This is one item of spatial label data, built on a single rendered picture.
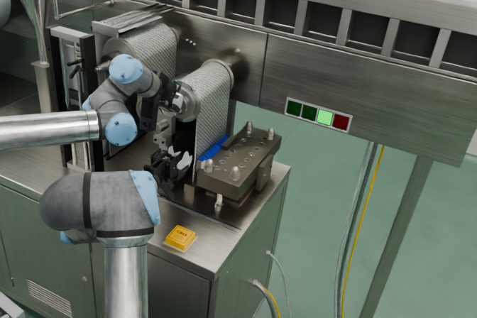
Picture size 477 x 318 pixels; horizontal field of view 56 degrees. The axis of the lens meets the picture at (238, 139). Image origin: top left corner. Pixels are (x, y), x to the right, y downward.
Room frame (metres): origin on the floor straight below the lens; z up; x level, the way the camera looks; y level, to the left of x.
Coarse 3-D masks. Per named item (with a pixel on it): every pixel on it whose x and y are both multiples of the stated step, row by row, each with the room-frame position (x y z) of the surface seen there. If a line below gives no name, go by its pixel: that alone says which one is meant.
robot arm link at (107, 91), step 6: (108, 78) 1.06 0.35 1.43; (102, 84) 1.05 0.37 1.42; (108, 84) 1.04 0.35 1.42; (114, 84) 1.04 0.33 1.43; (96, 90) 1.04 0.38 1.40; (102, 90) 1.03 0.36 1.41; (108, 90) 1.03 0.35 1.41; (114, 90) 1.03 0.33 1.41; (120, 90) 1.03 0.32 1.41; (90, 96) 1.04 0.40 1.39; (96, 96) 1.02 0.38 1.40; (102, 96) 1.01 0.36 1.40; (108, 96) 1.00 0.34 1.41; (114, 96) 1.01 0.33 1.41; (120, 96) 1.03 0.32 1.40; (126, 96) 1.04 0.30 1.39; (84, 102) 1.03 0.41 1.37; (90, 102) 1.02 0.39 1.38; (96, 102) 1.00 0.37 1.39; (102, 102) 0.98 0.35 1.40; (84, 108) 1.01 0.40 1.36; (90, 108) 1.00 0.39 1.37; (96, 108) 0.98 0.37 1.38
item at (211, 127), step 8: (216, 104) 1.44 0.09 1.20; (224, 104) 1.50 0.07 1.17; (208, 112) 1.38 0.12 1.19; (216, 112) 1.44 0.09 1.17; (224, 112) 1.50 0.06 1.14; (200, 120) 1.33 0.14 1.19; (208, 120) 1.38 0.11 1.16; (216, 120) 1.45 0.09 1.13; (224, 120) 1.51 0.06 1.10; (200, 128) 1.33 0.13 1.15; (208, 128) 1.39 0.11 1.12; (216, 128) 1.45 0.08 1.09; (224, 128) 1.51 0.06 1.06; (200, 136) 1.34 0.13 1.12; (208, 136) 1.39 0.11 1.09; (216, 136) 1.46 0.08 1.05; (200, 144) 1.34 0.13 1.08; (208, 144) 1.39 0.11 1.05; (200, 152) 1.34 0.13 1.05
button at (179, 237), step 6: (180, 228) 1.08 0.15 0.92; (168, 234) 1.04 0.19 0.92; (174, 234) 1.04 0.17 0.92; (180, 234) 1.05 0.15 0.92; (186, 234) 1.05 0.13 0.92; (192, 234) 1.05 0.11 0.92; (168, 240) 1.02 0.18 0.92; (174, 240) 1.02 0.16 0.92; (180, 240) 1.02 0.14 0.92; (186, 240) 1.03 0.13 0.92; (192, 240) 1.05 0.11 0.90; (180, 246) 1.01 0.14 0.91; (186, 246) 1.01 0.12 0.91
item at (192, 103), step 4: (176, 88) 1.32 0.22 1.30; (184, 88) 1.32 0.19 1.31; (180, 92) 1.31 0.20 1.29; (184, 92) 1.31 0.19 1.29; (188, 92) 1.31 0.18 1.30; (188, 96) 1.30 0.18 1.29; (192, 96) 1.31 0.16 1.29; (188, 100) 1.30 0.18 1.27; (192, 100) 1.30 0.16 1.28; (192, 104) 1.30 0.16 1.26; (192, 108) 1.30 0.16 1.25; (188, 112) 1.30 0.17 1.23; (192, 112) 1.30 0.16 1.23; (176, 116) 1.32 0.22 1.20; (180, 116) 1.31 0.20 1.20; (184, 116) 1.31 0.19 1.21; (188, 116) 1.30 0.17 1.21
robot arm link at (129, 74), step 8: (120, 56) 1.07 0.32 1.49; (128, 56) 1.06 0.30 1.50; (112, 64) 1.05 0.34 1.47; (120, 64) 1.05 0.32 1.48; (128, 64) 1.04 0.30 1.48; (136, 64) 1.06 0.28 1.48; (112, 72) 1.04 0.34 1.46; (120, 72) 1.03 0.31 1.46; (128, 72) 1.03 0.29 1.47; (136, 72) 1.05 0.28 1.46; (144, 72) 1.08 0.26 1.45; (112, 80) 1.04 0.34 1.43; (120, 80) 1.03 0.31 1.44; (128, 80) 1.03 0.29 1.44; (136, 80) 1.05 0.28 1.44; (144, 80) 1.08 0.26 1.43; (152, 80) 1.11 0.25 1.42; (120, 88) 1.03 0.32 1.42; (128, 88) 1.04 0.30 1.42; (136, 88) 1.06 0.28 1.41; (144, 88) 1.09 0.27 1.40
